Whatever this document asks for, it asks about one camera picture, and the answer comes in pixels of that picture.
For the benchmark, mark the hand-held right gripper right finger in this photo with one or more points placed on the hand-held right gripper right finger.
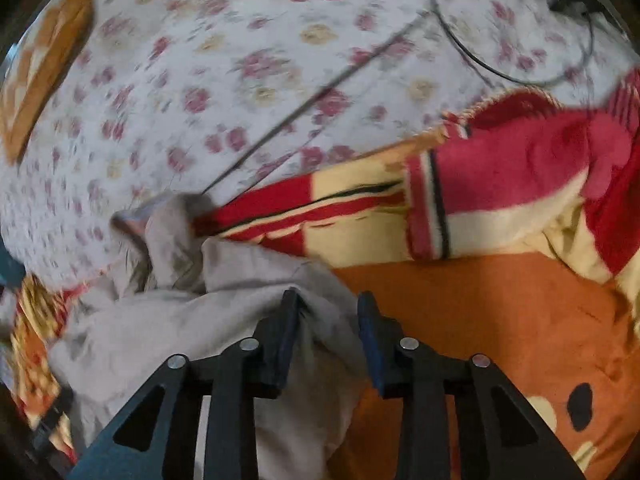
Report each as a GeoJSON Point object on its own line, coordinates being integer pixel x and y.
{"type": "Point", "coordinates": [373, 355]}

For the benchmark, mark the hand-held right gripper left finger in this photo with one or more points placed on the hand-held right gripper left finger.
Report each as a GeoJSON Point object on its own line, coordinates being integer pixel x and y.
{"type": "Point", "coordinates": [283, 360]}

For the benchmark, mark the grey garment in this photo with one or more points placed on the grey garment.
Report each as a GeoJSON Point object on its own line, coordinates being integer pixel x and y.
{"type": "Point", "coordinates": [150, 320]}

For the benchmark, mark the orange red printed blanket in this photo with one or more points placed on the orange red printed blanket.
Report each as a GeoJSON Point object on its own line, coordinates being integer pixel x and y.
{"type": "Point", "coordinates": [475, 310]}

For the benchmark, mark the floral bedsheet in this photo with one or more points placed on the floral bedsheet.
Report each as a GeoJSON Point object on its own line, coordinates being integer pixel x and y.
{"type": "Point", "coordinates": [225, 85]}

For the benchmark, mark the blue plastic bag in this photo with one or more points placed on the blue plastic bag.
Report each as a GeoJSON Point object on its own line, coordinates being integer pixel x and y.
{"type": "Point", "coordinates": [10, 267]}

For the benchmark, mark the orange checkered pillow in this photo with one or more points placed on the orange checkered pillow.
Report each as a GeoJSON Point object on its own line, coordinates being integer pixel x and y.
{"type": "Point", "coordinates": [45, 60]}

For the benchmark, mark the small black device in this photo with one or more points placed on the small black device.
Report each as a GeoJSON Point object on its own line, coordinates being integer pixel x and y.
{"type": "Point", "coordinates": [575, 5]}

